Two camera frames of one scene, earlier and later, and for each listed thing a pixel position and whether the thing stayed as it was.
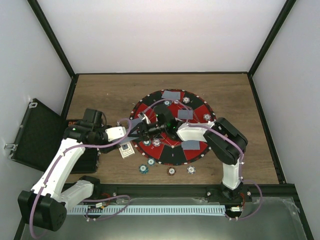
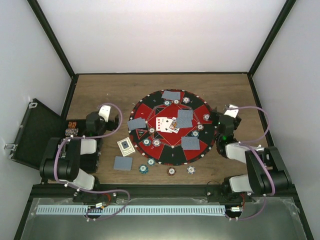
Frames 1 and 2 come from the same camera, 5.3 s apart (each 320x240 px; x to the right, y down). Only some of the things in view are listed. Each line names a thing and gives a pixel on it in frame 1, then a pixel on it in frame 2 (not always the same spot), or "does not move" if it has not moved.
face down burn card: [185, 114] does not move
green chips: [147, 143] does not move
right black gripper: [145, 132] → [217, 115]
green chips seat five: [167, 102] does not move
